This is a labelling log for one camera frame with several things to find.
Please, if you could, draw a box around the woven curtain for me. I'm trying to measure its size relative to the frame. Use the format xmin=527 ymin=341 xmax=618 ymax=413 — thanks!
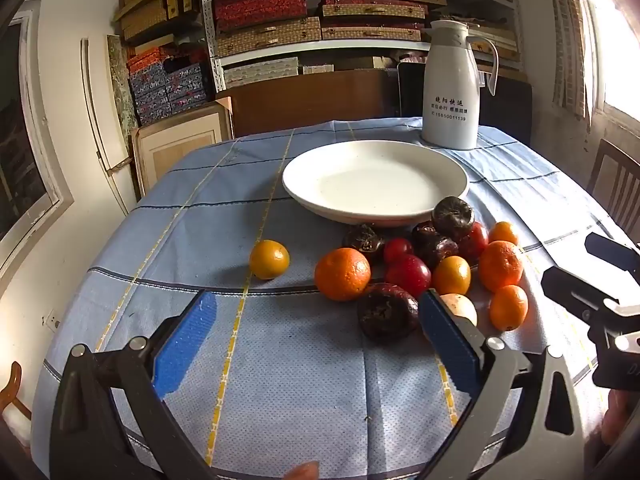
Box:
xmin=545 ymin=0 xmax=608 ymax=111

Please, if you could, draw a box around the stack of tan cardboard boxes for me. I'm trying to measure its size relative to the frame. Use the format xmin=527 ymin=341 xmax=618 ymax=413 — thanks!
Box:
xmin=114 ymin=0 xmax=201 ymax=46

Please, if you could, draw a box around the white curved trim strip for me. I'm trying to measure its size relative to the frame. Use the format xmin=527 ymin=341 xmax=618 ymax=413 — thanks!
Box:
xmin=80 ymin=37 xmax=138 ymax=203

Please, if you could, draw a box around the yellow cherry tomato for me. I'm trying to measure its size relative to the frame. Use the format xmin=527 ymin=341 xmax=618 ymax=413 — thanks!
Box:
xmin=249 ymin=239 xmax=291 ymax=281

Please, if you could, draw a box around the stack of orange-red boxes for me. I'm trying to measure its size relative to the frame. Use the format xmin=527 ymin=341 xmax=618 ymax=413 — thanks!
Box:
xmin=126 ymin=47 xmax=167 ymax=75

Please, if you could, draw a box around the marbled stone slab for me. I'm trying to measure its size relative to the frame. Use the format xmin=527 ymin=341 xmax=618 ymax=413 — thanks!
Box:
xmin=106 ymin=35 xmax=140 ymax=133

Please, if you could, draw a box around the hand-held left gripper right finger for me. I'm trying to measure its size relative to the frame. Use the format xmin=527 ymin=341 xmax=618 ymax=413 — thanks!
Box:
xmin=417 ymin=289 xmax=588 ymax=480

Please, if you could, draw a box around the dark water chestnut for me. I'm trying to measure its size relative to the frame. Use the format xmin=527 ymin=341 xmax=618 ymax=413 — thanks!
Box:
xmin=431 ymin=196 xmax=476 ymax=239
xmin=356 ymin=282 xmax=421 ymax=346
xmin=420 ymin=236 xmax=460 ymax=270
xmin=411 ymin=220 xmax=441 ymax=251
xmin=342 ymin=223 xmax=386 ymax=263

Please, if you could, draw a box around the small orange kumquat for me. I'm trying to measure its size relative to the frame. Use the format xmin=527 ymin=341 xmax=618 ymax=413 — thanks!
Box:
xmin=487 ymin=221 xmax=520 ymax=247
xmin=489 ymin=284 xmax=530 ymax=332

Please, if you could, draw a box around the person's left hand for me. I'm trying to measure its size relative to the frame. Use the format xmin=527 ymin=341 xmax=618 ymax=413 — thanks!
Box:
xmin=286 ymin=461 xmax=321 ymax=480

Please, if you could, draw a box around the stack of blue patterned boxes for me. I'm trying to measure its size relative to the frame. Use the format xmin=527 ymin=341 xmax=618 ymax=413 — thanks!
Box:
xmin=127 ymin=60 xmax=208 ymax=127

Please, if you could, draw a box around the brown wooden board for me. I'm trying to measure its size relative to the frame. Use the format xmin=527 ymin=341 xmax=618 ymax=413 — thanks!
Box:
xmin=216 ymin=69 xmax=401 ymax=138

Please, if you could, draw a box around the yellow-orange cherry tomato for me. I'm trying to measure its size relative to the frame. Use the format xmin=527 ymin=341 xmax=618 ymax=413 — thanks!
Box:
xmin=432 ymin=255 xmax=472 ymax=296

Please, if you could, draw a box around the brown wooden chair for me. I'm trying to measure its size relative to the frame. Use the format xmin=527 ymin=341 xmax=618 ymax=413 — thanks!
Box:
xmin=0 ymin=361 xmax=33 ymax=436

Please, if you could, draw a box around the white thermos jug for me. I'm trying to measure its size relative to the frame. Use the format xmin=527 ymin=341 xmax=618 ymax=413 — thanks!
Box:
xmin=420 ymin=19 xmax=500 ymax=151

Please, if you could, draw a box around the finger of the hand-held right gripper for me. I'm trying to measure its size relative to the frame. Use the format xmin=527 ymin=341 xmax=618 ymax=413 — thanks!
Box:
xmin=584 ymin=232 xmax=640 ymax=282
xmin=541 ymin=266 xmax=640 ymax=322

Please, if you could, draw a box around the dark wooden chair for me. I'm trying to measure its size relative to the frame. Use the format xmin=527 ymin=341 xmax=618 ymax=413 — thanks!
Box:
xmin=586 ymin=139 xmax=640 ymax=226

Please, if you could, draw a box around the person's right hand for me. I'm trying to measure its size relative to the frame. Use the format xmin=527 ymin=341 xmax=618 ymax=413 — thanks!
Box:
xmin=582 ymin=389 xmax=640 ymax=466

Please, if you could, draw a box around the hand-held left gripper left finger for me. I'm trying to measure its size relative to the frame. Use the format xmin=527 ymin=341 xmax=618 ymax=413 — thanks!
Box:
xmin=49 ymin=289 xmax=221 ymax=480

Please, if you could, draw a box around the red cherry tomato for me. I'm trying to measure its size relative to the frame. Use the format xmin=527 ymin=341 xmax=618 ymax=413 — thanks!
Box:
xmin=384 ymin=254 xmax=433 ymax=298
xmin=383 ymin=237 xmax=415 ymax=265
xmin=457 ymin=221 xmax=489 ymax=263

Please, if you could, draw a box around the stack of woven flat boxes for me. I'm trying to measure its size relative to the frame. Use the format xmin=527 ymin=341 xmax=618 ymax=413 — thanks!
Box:
xmin=207 ymin=0 xmax=518 ymax=63

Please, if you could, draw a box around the white framed window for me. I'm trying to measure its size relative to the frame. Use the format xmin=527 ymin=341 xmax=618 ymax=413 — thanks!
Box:
xmin=0 ymin=0 xmax=75 ymax=261

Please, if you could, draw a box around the orange mandarin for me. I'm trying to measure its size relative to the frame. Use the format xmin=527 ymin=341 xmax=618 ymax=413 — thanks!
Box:
xmin=314 ymin=247 xmax=372 ymax=303
xmin=478 ymin=240 xmax=526 ymax=294

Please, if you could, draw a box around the beige framed panel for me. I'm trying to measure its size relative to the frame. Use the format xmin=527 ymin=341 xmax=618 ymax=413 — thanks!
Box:
xmin=130 ymin=97 xmax=235 ymax=196

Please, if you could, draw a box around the white round plate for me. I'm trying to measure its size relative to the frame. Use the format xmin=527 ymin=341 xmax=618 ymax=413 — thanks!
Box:
xmin=281 ymin=140 xmax=470 ymax=227

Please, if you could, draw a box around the bright window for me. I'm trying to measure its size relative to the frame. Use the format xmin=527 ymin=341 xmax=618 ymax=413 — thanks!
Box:
xmin=582 ymin=0 xmax=640 ymax=116

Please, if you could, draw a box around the white metal shelving rack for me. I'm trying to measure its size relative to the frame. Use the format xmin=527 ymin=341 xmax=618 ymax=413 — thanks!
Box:
xmin=197 ymin=0 xmax=521 ymax=101

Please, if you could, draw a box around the pale yellow fruit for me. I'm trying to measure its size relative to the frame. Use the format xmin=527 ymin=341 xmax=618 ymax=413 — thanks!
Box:
xmin=440 ymin=293 xmax=478 ymax=328

